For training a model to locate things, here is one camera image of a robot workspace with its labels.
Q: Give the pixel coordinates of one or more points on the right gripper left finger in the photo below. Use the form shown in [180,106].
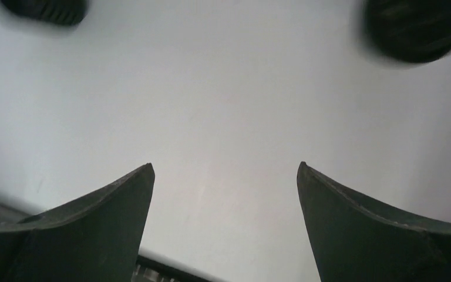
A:
[95,237]

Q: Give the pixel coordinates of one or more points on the stack of black cups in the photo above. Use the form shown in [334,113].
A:
[408,31]

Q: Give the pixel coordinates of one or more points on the stack of black lids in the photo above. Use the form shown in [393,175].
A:
[56,12]

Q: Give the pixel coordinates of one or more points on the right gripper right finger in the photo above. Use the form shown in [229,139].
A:
[355,237]

